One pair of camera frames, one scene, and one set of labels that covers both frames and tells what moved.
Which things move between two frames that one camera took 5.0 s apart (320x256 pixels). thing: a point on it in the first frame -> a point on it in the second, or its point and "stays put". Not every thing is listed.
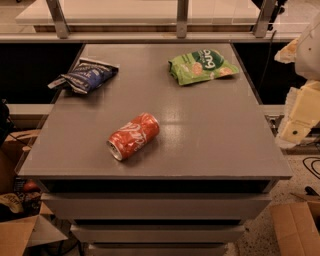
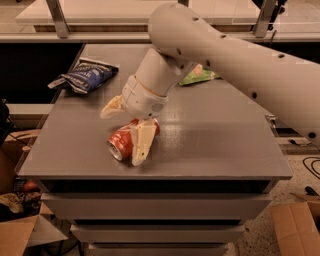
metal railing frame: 62,32 stays put
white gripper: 309,55 -> 142,98
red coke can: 133,136 stays put
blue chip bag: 87,75 stays put
